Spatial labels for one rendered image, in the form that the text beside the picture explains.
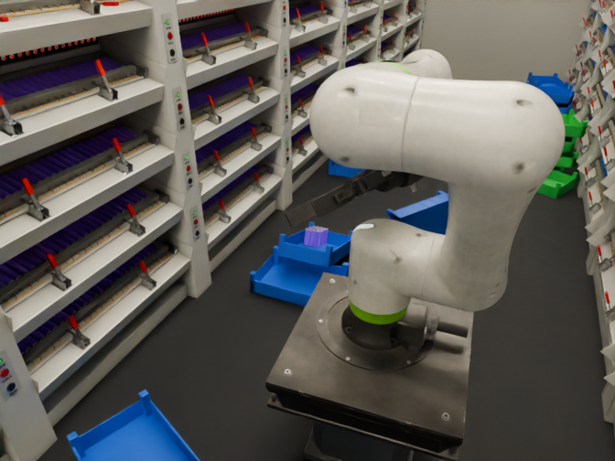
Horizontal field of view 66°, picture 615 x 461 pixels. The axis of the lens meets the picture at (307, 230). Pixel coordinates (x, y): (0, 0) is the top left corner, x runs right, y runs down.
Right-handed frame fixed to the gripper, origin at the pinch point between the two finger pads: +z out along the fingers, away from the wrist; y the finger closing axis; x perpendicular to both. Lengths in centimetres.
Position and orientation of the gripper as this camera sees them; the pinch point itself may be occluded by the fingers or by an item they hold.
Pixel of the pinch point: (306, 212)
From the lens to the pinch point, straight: 84.8
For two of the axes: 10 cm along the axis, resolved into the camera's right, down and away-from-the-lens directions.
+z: -8.2, 4.4, -3.7
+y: -3.6, 1.1, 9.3
